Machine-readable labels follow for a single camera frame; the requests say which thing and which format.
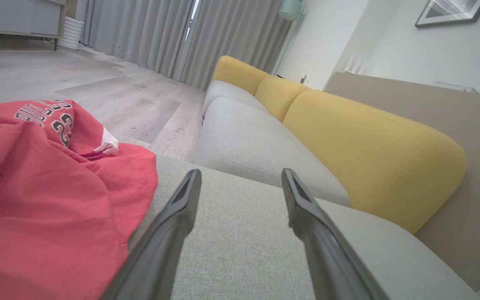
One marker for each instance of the white ribbed bin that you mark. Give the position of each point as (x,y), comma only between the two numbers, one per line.
(71,33)

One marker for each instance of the mint green lamp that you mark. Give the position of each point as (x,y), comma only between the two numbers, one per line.
(291,9)

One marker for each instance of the white flat wall unit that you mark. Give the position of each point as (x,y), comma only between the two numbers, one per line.
(456,86)

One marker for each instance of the grey sofa seat cushion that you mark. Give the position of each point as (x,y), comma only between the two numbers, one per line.
(227,91)
(256,146)

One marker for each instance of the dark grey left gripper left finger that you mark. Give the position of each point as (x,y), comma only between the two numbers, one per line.
(161,241)

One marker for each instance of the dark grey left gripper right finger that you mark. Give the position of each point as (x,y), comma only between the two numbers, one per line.
(327,254)

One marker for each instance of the small yellow sofa back cushion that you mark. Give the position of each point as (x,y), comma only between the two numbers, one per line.
(279,96)
(238,73)

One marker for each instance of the large yellow sofa back cushion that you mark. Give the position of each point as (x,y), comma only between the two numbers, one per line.
(369,158)

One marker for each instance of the large black framed picture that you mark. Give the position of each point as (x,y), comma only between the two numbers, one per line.
(448,12)

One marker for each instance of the grey cabinet with wooden frame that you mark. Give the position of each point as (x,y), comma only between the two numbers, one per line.
(15,16)

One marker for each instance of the grey pleated curtain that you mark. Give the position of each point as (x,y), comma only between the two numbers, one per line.
(148,37)

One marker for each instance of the red basketball jersey white sleeves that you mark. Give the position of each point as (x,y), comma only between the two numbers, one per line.
(48,208)

